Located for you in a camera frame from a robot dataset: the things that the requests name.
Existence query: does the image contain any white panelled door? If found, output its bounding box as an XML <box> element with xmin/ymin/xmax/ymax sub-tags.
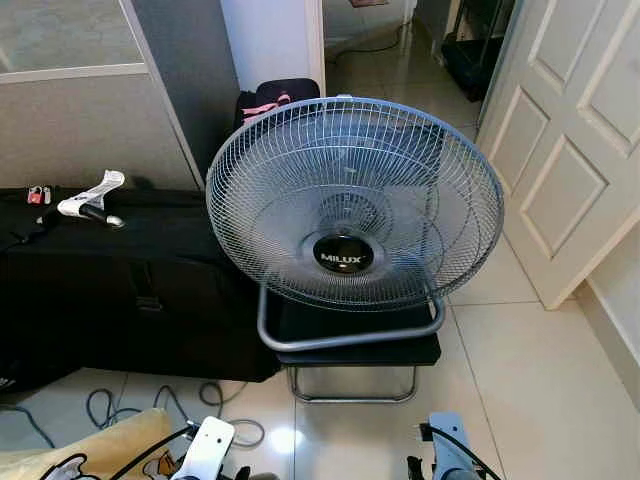
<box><xmin>474</xmin><ymin>0</ymin><xmax>640</xmax><ymax>311</ymax></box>

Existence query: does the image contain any black stool with metal legs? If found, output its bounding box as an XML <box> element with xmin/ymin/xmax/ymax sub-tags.
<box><xmin>275</xmin><ymin>295</ymin><xmax>443</xmax><ymax>405</ymax></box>

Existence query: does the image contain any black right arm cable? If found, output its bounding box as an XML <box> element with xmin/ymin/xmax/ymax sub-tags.
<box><xmin>418</xmin><ymin>422</ymin><xmax>501</xmax><ymax>480</ymax></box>

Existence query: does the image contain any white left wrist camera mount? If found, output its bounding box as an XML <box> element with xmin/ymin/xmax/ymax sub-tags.
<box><xmin>170</xmin><ymin>417</ymin><xmax>237</xmax><ymax>480</ymax></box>

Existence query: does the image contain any black bag with pink trim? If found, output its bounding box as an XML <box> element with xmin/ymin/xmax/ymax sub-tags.
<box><xmin>235</xmin><ymin>78</ymin><xmax>323</xmax><ymax>129</ymax></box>

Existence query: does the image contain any frosted glass window panel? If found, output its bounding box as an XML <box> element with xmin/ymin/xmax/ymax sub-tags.
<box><xmin>0</xmin><ymin>0</ymin><xmax>151</xmax><ymax>83</ymax></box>

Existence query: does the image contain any yellow egg print blanket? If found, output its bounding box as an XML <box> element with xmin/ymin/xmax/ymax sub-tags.
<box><xmin>0</xmin><ymin>408</ymin><xmax>179</xmax><ymax>480</ymax></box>

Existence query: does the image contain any large black fabric case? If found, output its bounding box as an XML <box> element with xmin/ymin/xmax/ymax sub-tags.
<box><xmin>0</xmin><ymin>185</ymin><xmax>282</xmax><ymax>397</ymax></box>

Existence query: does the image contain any black shelf unit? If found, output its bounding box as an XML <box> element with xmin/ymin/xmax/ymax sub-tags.
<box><xmin>440</xmin><ymin>0</ymin><xmax>506</xmax><ymax>101</ymax></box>

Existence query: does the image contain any grey Milux floor fan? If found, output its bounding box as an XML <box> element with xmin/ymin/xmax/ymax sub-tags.
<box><xmin>205</xmin><ymin>95</ymin><xmax>506</xmax><ymax>354</ymax></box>

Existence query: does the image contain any grey floor cable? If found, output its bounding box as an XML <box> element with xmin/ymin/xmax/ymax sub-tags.
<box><xmin>84</xmin><ymin>380</ymin><xmax>267</xmax><ymax>451</ymax></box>

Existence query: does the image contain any white and black handle tool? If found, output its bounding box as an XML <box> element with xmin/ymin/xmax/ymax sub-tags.
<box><xmin>57</xmin><ymin>170</ymin><xmax>127</xmax><ymax>229</ymax></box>

